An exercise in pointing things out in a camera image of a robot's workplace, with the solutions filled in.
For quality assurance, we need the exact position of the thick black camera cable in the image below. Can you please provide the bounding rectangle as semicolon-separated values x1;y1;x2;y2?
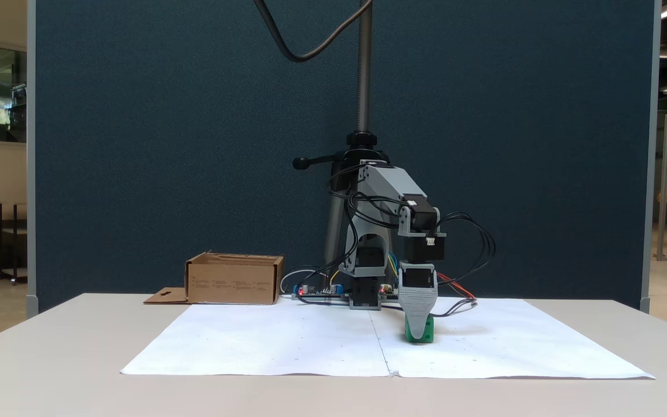
252;0;373;63

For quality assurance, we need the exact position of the brown cardboard box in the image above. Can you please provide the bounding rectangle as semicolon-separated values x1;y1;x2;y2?
144;251;285;306

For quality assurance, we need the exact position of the white cable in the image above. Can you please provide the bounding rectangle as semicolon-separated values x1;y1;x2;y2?
280;267;328;295

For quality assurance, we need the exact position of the white paper sheet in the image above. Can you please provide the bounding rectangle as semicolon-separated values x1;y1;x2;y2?
371;297;655;380
120;301;391;377

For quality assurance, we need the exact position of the black shelf cart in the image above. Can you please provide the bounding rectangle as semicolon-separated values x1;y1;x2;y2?
0;201;28;285

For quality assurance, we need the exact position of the green die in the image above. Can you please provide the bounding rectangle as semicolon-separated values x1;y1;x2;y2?
405;313;434;343

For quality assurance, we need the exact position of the wall window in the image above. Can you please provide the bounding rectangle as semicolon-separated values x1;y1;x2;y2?
0;40;28;149

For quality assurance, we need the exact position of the black gripper motor cable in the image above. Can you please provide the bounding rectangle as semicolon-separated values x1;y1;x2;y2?
435;211;497;286

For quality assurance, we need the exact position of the black three-wire cable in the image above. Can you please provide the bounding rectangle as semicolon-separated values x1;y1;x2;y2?
381;297;478;318

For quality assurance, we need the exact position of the blue partition panel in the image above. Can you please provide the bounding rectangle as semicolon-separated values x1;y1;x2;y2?
27;0;662;314

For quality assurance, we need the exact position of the black camera stand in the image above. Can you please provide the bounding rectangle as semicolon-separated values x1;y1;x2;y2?
292;0;395;290

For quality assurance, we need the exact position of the blue circuit board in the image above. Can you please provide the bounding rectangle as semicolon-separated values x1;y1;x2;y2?
292;283;349;301

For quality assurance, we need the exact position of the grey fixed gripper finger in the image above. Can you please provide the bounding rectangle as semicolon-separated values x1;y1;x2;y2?
402;299;436;342

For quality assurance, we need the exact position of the long black arm cable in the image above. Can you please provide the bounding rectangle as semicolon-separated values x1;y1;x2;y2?
294;164;421;297

